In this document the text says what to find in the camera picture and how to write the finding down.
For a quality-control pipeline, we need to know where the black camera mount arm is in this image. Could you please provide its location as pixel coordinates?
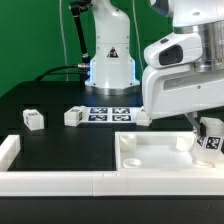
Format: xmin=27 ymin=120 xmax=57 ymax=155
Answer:
xmin=69 ymin=0 xmax=91 ymax=63

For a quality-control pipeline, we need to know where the fiducial marker sheet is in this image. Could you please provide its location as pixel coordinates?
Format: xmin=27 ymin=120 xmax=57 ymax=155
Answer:
xmin=83 ymin=107 xmax=140 ymax=123

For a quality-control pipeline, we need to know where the black cable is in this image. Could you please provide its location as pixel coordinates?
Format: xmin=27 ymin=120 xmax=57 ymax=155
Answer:
xmin=34 ymin=64 xmax=91 ymax=82

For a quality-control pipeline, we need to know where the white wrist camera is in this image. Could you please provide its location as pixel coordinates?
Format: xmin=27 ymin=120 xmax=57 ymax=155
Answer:
xmin=144 ymin=33 xmax=202 ymax=69

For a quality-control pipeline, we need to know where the white U-shaped obstacle fence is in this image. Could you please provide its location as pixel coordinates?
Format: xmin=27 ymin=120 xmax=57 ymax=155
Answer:
xmin=0 ymin=135 xmax=224 ymax=196

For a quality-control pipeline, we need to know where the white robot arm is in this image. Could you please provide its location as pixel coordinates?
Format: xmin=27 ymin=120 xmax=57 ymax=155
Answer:
xmin=86 ymin=0 xmax=224 ymax=136

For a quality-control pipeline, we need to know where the white square tabletop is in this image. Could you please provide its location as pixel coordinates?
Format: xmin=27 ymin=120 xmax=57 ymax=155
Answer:
xmin=115 ymin=132 xmax=224 ymax=171

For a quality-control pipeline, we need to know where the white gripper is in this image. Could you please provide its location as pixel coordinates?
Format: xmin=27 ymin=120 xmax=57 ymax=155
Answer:
xmin=142 ymin=64 xmax=224 ymax=137

